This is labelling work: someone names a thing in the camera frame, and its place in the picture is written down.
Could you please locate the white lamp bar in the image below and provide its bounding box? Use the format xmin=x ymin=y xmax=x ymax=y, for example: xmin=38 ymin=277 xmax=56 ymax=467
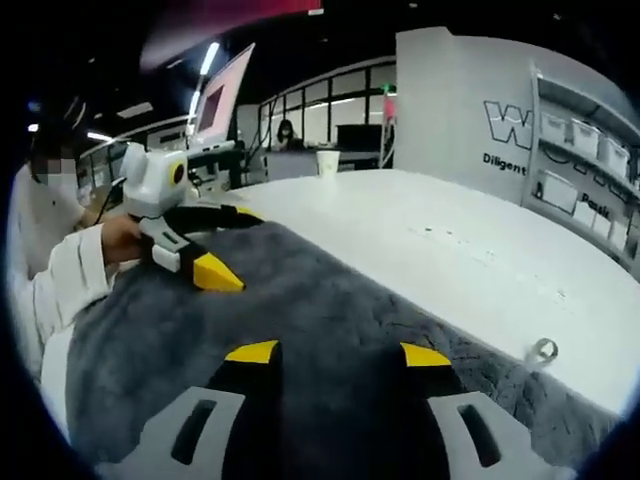
xmin=187 ymin=42 xmax=222 ymax=136

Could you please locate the large display screen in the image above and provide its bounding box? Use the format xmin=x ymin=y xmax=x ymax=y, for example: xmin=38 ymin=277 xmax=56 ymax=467
xmin=192 ymin=42 xmax=257 ymax=147

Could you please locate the black device cable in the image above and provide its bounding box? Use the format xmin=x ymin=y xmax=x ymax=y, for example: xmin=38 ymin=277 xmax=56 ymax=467
xmin=93 ymin=176 xmax=132 ymax=225

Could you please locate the dark grey fluffy towel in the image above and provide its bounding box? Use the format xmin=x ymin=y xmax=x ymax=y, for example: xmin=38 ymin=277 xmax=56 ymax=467
xmin=64 ymin=209 xmax=624 ymax=467

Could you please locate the white paper cup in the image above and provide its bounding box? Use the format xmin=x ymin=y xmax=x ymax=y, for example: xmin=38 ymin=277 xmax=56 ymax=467
xmin=315 ymin=149 xmax=342 ymax=178

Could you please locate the small metal ring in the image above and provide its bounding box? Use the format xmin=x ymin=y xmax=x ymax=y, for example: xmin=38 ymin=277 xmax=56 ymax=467
xmin=524 ymin=337 xmax=559 ymax=370

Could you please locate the black monitor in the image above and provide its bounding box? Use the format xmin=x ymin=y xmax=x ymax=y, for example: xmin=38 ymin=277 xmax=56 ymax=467
xmin=335 ymin=124 xmax=384 ymax=155

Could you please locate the person's head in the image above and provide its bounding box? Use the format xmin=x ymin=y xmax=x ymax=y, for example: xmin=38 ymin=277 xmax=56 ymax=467
xmin=27 ymin=97 xmax=91 ymax=201

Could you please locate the person's left hand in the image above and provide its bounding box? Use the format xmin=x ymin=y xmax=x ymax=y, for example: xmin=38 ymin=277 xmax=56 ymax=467
xmin=99 ymin=218 xmax=150 ymax=264

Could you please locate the grey metal shelf rack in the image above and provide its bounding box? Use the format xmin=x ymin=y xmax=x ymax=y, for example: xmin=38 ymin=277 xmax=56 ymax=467
xmin=519 ymin=62 xmax=640 ymax=271

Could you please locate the group of white storage boxes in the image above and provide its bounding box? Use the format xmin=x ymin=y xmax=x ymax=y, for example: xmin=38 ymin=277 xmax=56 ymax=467
xmin=537 ymin=112 xmax=640 ymax=251

